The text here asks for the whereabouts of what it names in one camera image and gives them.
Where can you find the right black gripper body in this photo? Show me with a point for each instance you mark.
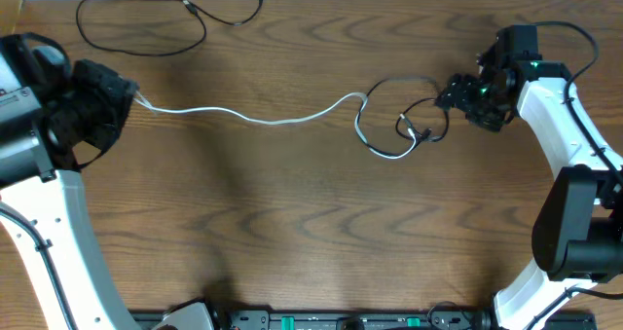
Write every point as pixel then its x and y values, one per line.
pixel 481 105

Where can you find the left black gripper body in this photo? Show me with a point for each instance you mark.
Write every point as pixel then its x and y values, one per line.
pixel 99 104

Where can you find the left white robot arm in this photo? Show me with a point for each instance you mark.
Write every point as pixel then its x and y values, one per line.
pixel 50 104

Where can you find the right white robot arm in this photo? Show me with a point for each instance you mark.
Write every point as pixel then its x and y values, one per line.
pixel 576 239

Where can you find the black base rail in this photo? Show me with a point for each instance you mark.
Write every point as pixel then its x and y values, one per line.
pixel 444 315

